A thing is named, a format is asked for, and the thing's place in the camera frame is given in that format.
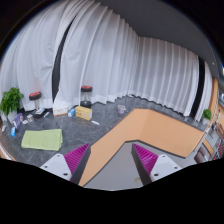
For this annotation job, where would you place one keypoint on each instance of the potted green plant right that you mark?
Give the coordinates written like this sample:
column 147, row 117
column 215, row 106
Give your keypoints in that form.
column 206, row 116

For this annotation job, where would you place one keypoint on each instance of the white cardboard box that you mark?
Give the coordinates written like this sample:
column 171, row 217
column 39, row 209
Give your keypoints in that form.
column 60, row 111

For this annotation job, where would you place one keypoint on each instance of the white curtain right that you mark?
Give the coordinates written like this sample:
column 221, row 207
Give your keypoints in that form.
column 172, row 76

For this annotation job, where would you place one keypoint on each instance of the small clear container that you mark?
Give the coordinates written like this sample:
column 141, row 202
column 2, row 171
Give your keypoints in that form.
column 121, row 109

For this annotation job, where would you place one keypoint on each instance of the green folded towel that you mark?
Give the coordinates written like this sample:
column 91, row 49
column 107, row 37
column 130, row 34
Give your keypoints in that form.
column 44, row 140

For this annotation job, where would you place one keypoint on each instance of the potted green plant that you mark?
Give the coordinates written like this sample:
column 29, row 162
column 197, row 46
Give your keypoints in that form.
column 10, row 102
column 206, row 116

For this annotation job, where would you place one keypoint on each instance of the yellow cardboard box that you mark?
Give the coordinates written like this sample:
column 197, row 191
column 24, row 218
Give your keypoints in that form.
column 83, row 112

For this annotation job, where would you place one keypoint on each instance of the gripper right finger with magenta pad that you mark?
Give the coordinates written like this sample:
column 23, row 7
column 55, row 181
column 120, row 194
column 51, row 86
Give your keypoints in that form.
column 152, row 167

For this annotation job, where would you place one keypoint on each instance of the black device with white top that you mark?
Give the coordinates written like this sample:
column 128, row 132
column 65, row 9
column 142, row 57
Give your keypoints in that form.
column 39, row 113

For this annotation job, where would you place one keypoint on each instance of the white curtain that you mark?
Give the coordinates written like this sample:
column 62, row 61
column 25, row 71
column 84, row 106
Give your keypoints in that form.
column 70, row 44
column 172, row 76

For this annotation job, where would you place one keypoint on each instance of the small blue white box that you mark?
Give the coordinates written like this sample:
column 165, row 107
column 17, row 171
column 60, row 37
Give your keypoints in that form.
column 71, row 113

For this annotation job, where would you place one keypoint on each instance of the purple product box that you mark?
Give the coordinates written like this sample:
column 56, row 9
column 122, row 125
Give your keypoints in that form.
column 18, row 120

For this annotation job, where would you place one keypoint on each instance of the white curtain left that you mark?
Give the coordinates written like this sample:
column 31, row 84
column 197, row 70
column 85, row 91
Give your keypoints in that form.
column 70, row 44

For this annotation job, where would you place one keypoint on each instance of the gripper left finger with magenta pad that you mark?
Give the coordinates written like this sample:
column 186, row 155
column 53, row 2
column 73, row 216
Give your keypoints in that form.
column 69, row 166

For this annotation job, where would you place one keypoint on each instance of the potted green plant left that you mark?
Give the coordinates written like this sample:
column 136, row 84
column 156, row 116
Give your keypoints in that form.
column 10, row 102

